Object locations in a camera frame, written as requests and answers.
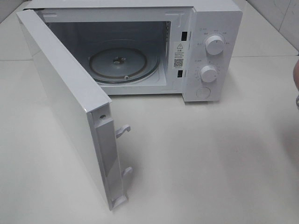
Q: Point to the round door release button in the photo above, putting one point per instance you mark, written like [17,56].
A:
[203,92]

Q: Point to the white microwave door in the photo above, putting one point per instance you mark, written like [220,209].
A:
[81,106]

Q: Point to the white timer knob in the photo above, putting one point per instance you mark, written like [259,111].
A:
[208,74]

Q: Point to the pink round plate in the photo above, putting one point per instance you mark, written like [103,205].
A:
[296,75]

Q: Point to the glass microwave turntable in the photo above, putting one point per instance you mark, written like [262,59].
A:
[124,61]

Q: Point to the white warning label sticker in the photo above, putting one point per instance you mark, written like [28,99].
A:
[179,55]

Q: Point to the white microwave oven body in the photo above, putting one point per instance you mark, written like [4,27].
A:
[82,25]

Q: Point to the upper white power knob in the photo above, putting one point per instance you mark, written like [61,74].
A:
[214,44]

